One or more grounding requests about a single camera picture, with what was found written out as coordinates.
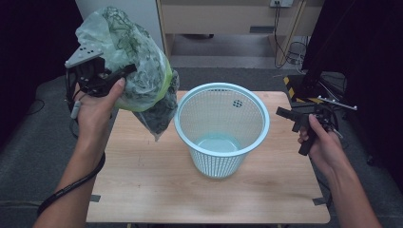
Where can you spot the black stand base striped edge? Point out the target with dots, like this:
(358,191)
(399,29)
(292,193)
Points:
(297,88)

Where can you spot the light wooden desk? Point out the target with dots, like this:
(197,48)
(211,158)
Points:
(221,17)

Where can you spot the light blue mesh trash can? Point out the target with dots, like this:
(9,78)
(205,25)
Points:
(218,161)

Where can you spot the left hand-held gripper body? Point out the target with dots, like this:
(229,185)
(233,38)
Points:
(92,76)

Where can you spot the person's right hand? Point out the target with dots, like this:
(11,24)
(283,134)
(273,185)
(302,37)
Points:
(328,148)

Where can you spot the person's left hand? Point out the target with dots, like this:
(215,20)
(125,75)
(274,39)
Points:
(93,114)

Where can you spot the dark waste inside bag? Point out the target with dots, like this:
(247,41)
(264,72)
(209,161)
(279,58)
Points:
(161,110)

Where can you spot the grey tape piece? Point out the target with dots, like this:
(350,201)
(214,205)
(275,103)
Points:
(319,201)
(95,198)

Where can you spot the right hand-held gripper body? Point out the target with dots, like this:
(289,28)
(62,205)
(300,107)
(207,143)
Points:
(326,117)

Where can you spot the white wall socket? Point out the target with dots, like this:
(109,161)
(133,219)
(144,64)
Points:
(281,3)

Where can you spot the clear green-printed plastic bag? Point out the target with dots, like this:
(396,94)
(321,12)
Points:
(136,47)

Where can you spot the dark curtain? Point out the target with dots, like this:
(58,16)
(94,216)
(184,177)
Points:
(31,38)
(377,63)

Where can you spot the black metal stand post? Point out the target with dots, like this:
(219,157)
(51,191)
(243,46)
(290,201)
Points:
(320,57)

